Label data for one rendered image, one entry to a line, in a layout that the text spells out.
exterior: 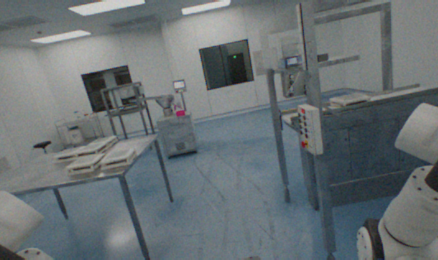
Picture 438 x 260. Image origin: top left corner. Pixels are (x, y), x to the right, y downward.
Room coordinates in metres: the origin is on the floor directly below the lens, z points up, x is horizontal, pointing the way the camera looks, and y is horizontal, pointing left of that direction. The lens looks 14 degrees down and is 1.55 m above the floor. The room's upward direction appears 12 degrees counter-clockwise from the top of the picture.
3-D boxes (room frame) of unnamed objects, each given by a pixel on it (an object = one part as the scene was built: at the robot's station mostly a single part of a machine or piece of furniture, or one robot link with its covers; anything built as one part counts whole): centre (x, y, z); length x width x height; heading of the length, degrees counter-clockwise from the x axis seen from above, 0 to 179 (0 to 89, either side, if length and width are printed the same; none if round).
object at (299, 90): (2.10, -0.75, 1.25); 0.22 x 0.11 x 0.20; 89
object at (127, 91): (5.33, 1.45, 0.75); 1.43 x 1.06 x 1.50; 90
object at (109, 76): (7.36, 2.64, 1.43); 1.32 x 0.01 x 1.11; 90
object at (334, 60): (2.23, -0.95, 1.36); 0.62 x 0.38 x 0.04; 89
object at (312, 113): (1.37, -0.54, 1.08); 0.17 x 0.06 x 0.26; 179
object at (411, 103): (2.21, -1.33, 0.88); 1.30 x 0.29 x 0.10; 89
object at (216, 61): (7.35, -0.73, 1.43); 1.38 x 0.01 x 1.16; 90
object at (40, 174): (2.47, 1.46, 0.87); 1.50 x 1.10 x 0.04; 85
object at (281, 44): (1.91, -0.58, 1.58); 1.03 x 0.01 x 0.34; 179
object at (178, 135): (4.80, 0.68, 0.38); 0.63 x 0.57 x 0.76; 90
